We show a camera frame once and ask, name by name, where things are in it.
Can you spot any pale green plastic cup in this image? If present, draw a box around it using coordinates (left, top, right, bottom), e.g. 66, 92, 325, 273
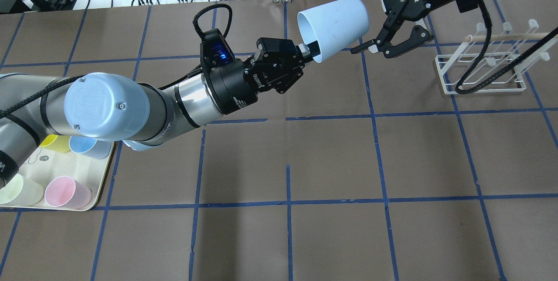
0, 174, 44, 207

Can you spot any yellow plastic cup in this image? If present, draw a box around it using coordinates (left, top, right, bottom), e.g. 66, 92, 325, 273
39, 135, 71, 153

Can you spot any white wire cup rack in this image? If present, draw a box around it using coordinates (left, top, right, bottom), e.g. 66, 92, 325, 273
434, 19, 557, 95

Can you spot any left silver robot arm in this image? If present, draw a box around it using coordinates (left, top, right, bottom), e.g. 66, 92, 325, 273
0, 29, 321, 186

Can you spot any light blue plastic cup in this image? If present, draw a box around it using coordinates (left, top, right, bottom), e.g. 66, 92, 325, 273
297, 0, 370, 63

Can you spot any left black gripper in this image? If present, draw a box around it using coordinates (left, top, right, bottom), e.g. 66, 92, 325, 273
201, 29, 321, 115

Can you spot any beige plastic tray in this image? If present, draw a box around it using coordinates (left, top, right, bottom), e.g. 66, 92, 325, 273
1, 144, 115, 211

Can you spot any pink plastic cup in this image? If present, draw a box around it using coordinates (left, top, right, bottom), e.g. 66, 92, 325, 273
44, 176, 92, 208

